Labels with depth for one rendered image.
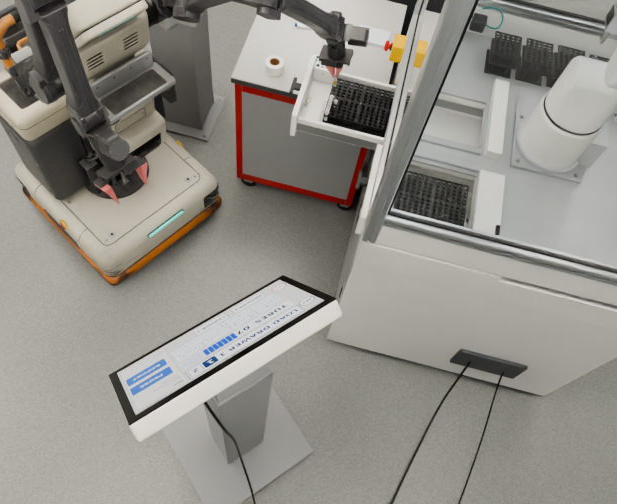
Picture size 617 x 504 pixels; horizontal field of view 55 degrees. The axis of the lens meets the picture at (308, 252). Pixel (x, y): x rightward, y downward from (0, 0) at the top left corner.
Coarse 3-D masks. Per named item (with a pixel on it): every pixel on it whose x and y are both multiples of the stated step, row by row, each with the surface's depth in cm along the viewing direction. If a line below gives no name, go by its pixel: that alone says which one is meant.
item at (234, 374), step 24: (312, 288) 145; (312, 312) 133; (336, 312) 135; (288, 336) 131; (240, 360) 127; (264, 360) 129; (120, 384) 137; (192, 384) 123; (216, 384) 125; (240, 384) 141; (168, 408) 121; (192, 408) 123; (144, 432) 119
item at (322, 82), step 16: (320, 80) 213; (352, 80) 209; (368, 80) 208; (320, 96) 210; (304, 112) 206; (320, 112) 206; (304, 128) 200; (320, 128) 198; (336, 128) 196; (368, 144) 199
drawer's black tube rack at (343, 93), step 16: (336, 96) 206; (352, 96) 204; (368, 96) 203; (384, 96) 204; (336, 112) 199; (352, 112) 199; (368, 112) 200; (384, 112) 205; (352, 128) 200; (368, 128) 201; (384, 128) 198
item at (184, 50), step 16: (160, 32) 248; (176, 32) 246; (192, 32) 245; (208, 32) 267; (160, 48) 256; (176, 48) 254; (192, 48) 252; (208, 48) 274; (176, 64) 262; (192, 64) 260; (208, 64) 281; (176, 80) 272; (192, 80) 269; (208, 80) 288; (176, 96) 281; (192, 96) 278; (208, 96) 296; (176, 112) 292; (192, 112) 289; (208, 112) 304; (176, 128) 299; (192, 128) 300; (208, 128) 301
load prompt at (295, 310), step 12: (288, 312) 138; (300, 312) 135; (264, 324) 137; (276, 324) 134; (252, 336) 133; (228, 348) 132; (240, 348) 130; (204, 360) 132; (216, 360) 129; (192, 372) 128
